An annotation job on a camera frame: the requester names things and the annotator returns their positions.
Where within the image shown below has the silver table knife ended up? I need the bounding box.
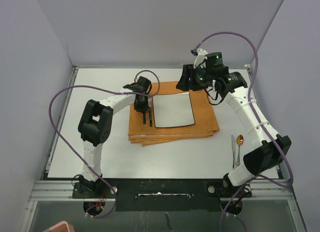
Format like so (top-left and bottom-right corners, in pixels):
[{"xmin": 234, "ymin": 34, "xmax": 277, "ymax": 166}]
[{"xmin": 231, "ymin": 135, "xmax": 236, "ymax": 170}]

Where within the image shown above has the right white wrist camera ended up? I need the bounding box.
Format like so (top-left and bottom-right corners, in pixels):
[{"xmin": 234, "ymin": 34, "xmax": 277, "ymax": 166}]
[{"xmin": 191, "ymin": 48, "xmax": 208, "ymax": 69}]

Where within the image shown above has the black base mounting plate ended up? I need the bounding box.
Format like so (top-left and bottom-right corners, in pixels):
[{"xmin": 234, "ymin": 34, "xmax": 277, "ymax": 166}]
[{"xmin": 72, "ymin": 178, "xmax": 252, "ymax": 212}]

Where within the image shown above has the copper bowl spoon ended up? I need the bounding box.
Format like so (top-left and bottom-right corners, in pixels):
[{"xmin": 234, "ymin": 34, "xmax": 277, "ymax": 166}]
[{"xmin": 236, "ymin": 135, "xmax": 244, "ymax": 167}]

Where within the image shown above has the white square plate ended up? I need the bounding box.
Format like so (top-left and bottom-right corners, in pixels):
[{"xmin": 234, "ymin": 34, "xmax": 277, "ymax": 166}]
[{"xmin": 152, "ymin": 92, "xmax": 195, "ymax": 128}]

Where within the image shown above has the gold fork green handle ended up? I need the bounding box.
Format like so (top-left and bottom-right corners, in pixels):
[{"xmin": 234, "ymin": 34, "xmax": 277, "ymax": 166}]
[{"xmin": 142, "ymin": 113, "xmax": 147, "ymax": 124}]

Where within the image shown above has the pink box corner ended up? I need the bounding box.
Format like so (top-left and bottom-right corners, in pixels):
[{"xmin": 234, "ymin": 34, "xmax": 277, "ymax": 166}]
[{"xmin": 49, "ymin": 221, "xmax": 75, "ymax": 232}]

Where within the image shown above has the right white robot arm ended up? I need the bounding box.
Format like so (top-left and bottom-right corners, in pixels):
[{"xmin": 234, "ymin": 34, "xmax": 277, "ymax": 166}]
[{"xmin": 176, "ymin": 49, "xmax": 292, "ymax": 196}]

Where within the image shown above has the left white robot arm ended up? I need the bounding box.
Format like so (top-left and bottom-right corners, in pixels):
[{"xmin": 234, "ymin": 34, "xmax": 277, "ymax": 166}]
[{"xmin": 78, "ymin": 77, "xmax": 152, "ymax": 197}]

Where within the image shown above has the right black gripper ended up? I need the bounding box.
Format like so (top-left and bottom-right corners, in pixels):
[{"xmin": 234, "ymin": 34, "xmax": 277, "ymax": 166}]
[{"xmin": 177, "ymin": 64, "xmax": 215, "ymax": 91}]

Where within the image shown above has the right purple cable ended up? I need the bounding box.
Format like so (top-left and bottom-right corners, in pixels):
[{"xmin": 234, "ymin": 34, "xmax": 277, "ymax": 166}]
[{"xmin": 190, "ymin": 31, "xmax": 294, "ymax": 232}]

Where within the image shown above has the silver fork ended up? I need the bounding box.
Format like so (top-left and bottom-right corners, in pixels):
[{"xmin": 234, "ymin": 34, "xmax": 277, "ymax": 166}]
[{"xmin": 148, "ymin": 98, "xmax": 153, "ymax": 127}]

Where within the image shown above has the orange cloth napkin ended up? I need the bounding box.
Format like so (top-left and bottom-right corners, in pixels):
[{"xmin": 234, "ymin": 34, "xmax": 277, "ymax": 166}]
[{"xmin": 128, "ymin": 90, "xmax": 220, "ymax": 146}]

